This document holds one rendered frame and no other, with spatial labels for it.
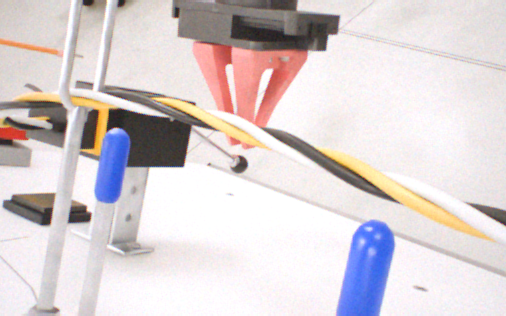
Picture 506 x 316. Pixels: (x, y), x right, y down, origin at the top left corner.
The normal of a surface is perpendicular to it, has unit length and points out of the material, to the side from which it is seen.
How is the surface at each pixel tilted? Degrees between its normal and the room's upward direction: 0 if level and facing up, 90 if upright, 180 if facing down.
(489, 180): 0
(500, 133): 0
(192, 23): 55
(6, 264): 47
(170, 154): 100
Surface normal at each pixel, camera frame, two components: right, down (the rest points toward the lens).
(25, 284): 0.19, -0.97
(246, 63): -0.58, 0.50
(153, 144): 0.80, 0.23
